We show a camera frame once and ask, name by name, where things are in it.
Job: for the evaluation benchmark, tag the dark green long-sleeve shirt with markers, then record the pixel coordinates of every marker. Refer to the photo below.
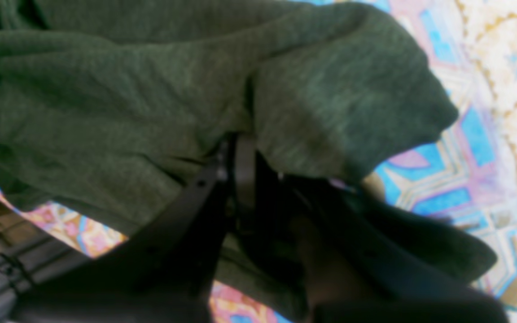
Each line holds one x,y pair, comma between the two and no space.
112,107

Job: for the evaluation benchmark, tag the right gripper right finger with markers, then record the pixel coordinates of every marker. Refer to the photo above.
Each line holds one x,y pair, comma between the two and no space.
356,259

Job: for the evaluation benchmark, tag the patterned tile tablecloth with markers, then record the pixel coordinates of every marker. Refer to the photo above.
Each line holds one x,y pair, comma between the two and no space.
471,175

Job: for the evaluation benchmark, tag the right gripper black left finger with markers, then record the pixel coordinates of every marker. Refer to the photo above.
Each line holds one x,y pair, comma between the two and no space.
163,274

